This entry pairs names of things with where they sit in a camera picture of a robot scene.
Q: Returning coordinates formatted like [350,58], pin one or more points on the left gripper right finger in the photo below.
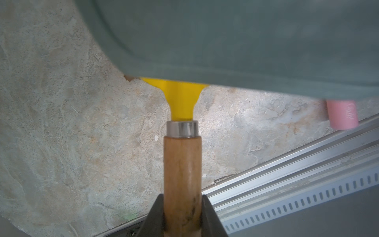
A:
[211,224]

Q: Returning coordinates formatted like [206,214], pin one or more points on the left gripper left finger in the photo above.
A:
[153,226]

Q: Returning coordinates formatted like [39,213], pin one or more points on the yellow shovel wooden handle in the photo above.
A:
[182,159]

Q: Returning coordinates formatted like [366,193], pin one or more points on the purple square shovel front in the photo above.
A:
[342,114]

